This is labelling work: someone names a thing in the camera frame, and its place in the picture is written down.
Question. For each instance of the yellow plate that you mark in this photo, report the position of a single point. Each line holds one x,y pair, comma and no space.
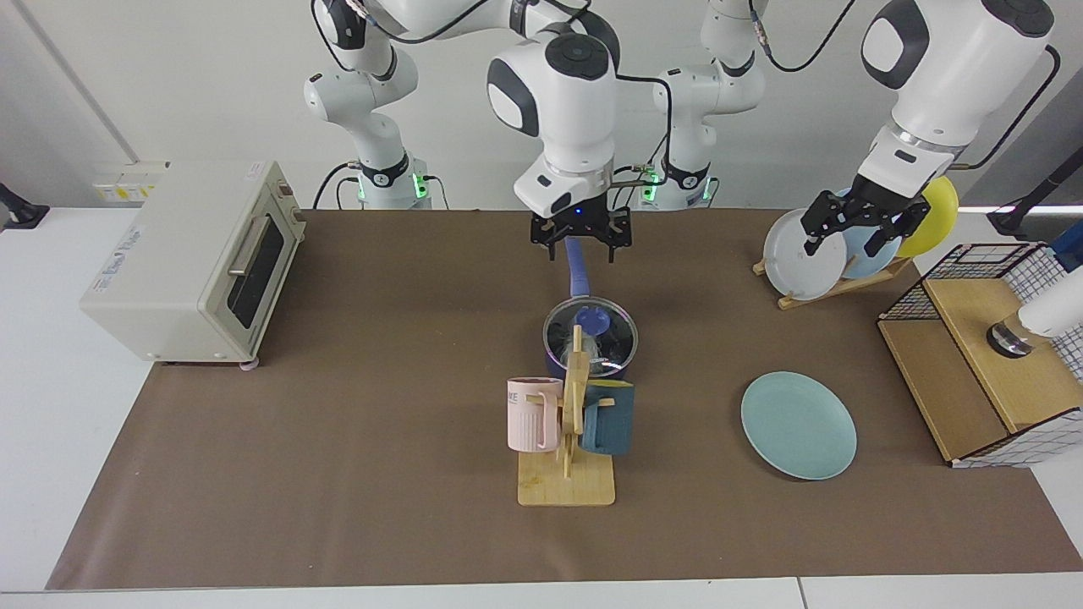
939,220

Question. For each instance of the teal round plate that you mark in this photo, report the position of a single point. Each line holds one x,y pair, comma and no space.
795,423

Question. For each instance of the black stand foot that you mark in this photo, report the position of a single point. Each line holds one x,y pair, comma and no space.
21,211
1015,218

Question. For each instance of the pink ribbed cup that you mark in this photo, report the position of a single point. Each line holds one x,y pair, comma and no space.
529,419

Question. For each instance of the pale toaster oven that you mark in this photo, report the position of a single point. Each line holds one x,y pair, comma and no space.
161,279

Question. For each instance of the white wall socket strip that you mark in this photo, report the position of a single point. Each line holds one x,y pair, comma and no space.
127,190

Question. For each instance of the brown table cloth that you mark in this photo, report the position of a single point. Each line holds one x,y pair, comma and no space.
423,524

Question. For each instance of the white tube with metal end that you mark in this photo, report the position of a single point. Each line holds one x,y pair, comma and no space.
1053,309

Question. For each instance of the wooden plate rack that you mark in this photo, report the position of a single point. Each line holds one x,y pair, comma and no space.
846,284

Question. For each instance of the dark blue block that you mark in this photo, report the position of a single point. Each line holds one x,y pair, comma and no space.
1070,249

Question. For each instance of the dark teal cup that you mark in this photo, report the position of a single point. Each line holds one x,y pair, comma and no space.
613,427

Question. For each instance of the white plate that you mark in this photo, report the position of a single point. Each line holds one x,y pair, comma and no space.
795,275

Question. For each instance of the wooden cup stand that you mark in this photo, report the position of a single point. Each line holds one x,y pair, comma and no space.
567,486

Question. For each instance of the light blue plate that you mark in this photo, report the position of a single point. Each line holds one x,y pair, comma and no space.
871,266

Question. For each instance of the glass lid with blue knob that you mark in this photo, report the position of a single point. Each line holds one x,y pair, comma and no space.
590,320

